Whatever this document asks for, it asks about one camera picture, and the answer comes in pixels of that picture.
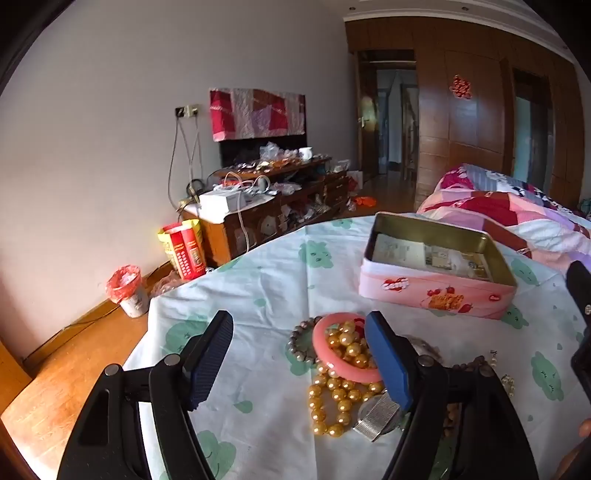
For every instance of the orange plastic bag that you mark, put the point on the orange plastic bag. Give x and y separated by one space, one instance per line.
364 202

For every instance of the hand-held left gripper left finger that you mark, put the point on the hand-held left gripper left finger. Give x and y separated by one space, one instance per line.
212 360

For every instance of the black television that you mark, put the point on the black television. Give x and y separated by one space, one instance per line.
240 150

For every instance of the wall socket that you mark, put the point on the wall socket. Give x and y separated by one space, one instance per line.
187 111

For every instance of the clear plastic bag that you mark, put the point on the clear plastic bag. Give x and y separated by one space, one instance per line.
166 282

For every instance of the yellow red paper bag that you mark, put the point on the yellow red paper bag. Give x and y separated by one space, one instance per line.
184 251

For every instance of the wooden cabinet corner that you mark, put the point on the wooden cabinet corner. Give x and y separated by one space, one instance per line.
11 378

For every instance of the red paper decoration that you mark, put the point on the red paper decoration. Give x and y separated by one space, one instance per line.
461 86

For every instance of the pink bangle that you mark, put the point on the pink bangle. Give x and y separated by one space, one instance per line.
320 344

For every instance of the trash bin with red liner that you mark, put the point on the trash bin with red liner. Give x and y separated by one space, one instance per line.
129 293

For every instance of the white green cloud tablecloth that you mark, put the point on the white green cloud tablecloth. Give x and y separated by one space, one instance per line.
277 300

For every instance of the white cardboard box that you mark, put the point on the white cardboard box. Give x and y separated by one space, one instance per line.
221 203

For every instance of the wooden tv cabinet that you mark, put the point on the wooden tv cabinet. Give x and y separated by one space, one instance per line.
221 235

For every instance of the pink tin box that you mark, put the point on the pink tin box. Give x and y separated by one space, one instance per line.
415 286

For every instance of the white paper bag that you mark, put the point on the white paper bag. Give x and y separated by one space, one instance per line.
355 180

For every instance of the silver mesh watch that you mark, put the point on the silver mesh watch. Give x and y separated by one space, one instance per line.
376 417

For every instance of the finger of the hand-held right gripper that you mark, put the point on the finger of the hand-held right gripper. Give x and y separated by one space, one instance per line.
582 367
579 288

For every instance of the wooden wardrobe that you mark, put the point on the wooden wardrobe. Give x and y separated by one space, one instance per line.
461 138

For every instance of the wooden door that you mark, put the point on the wooden door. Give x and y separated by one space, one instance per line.
368 138

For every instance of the white mug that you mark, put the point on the white mug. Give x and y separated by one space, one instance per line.
306 153

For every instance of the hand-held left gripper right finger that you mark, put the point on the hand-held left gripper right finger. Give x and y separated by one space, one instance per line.
388 360

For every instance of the small pearl jewelry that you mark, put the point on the small pearl jewelry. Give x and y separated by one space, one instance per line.
507 382

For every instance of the person's right hand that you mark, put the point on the person's right hand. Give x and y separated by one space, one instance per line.
585 427

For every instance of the pink patchwork quilt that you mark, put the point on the pink patchwork quilt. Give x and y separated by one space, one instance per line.
508 207

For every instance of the red patchwork cloth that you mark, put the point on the red patchwork cloth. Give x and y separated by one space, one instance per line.
254 113

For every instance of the person's right forearm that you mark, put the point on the person's right forearm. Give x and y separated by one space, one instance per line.
569 461

